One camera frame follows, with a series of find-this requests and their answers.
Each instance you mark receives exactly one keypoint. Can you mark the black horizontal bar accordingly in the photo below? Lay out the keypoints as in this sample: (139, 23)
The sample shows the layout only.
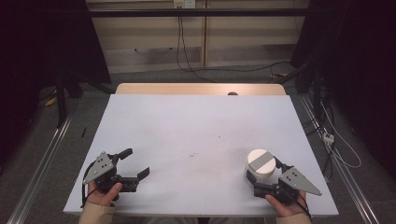
(199, 12)

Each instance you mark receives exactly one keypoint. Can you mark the white power strip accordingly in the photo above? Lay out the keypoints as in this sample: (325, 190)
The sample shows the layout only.
(328, 137)

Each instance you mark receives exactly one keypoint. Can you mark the yellow tape strip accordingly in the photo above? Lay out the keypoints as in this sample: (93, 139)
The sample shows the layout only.
(51, 101)

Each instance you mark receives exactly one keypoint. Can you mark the white wall socket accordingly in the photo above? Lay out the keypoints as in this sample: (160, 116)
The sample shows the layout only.
(184, 3)

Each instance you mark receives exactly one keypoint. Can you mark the person's left hand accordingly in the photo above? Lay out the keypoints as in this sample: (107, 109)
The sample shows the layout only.
(102, 197)

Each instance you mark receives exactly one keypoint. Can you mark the black curtain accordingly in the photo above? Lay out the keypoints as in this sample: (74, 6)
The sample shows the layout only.
(43, 40)
(358, 62)

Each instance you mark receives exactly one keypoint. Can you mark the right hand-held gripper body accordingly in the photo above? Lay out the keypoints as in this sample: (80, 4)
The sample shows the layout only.
(291, 183)

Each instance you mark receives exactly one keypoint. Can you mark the white board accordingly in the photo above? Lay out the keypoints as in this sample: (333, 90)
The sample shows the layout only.
(199, 140)

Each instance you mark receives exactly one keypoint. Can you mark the small black stick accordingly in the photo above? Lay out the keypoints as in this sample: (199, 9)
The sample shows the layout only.
(83, 132)

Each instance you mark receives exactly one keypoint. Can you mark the wooden table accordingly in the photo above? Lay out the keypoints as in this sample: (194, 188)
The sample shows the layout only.
(186, 88)

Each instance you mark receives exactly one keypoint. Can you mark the person's right hand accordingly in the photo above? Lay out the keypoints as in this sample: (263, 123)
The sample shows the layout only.
(291, 210)

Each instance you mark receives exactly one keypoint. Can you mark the metal floor rail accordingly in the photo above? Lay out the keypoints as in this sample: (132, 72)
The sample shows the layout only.
(348, 180)
(40, 168)

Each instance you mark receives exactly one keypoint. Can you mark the small dark round object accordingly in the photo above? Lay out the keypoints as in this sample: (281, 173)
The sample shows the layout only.
(233, 93)

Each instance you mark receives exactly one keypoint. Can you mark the wooden wall post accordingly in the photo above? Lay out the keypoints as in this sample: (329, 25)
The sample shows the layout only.
(204, 37)

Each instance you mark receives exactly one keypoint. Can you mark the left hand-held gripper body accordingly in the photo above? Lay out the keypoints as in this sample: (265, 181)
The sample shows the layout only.
(101, 166)

